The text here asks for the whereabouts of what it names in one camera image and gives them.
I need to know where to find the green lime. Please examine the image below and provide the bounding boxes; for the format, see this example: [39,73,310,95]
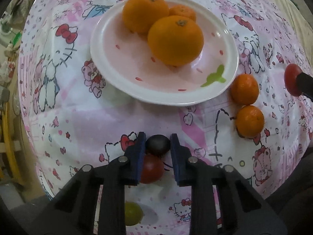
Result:
[125,202,144,226]

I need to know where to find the mandarin orange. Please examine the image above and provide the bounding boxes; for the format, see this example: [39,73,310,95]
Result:
[230,74,259,105]
[235,105,265,138]

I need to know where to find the dark red tomato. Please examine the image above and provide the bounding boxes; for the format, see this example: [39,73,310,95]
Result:
[140,154,165,184]

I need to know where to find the dark purple plum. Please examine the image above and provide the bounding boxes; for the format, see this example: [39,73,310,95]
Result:
[145,134,171,158]

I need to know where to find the large orange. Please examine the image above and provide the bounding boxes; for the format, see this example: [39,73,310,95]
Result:
[148,15,204,67]
[122,0,169,34]

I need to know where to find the Hello Kitty pink bedsheet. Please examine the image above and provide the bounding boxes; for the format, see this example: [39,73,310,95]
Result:
[18,0,312,198]

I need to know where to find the small mandarin on plate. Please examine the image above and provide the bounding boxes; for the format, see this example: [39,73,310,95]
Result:
[169,4,196,22]

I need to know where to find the pink white oval plate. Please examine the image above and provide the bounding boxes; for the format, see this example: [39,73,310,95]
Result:
[90,0,239,106]

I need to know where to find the large orange on plate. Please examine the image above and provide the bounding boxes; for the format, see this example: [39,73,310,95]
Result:
[122,0,169,34]

